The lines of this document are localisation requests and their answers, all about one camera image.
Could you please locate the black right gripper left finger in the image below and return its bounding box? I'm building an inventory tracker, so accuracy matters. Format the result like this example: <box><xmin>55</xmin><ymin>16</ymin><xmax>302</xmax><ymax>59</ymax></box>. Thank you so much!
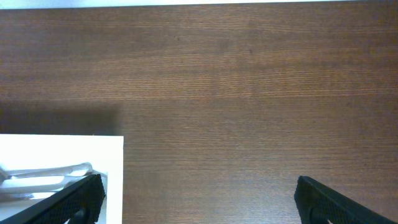
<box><xmin>1</xmin><ymin>174</ymin><xmax>105</xmax><ymax>224</ymax></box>

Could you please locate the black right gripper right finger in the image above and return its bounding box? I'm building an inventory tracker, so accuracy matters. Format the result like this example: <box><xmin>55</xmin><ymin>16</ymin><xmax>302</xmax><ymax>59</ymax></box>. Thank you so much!
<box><xmin>294</xmin><ymin>175</ymin><xmax>397</xmax><ymax>224</ymax></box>

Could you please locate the steel tablespoon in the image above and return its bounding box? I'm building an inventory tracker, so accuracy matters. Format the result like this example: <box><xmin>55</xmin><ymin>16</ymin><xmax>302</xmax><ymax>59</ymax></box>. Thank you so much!
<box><xmin>1</xmin><ymin>176</ymin><xmax>85</xmax><ymax>202</ymax></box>

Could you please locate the white plastic cutlery tray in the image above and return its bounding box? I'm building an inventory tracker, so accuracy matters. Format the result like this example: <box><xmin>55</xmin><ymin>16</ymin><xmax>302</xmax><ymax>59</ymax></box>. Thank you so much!
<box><xmin>1</xmin><ymin>134</ymin><xmax>124</xmax><ymax>224</ymax></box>

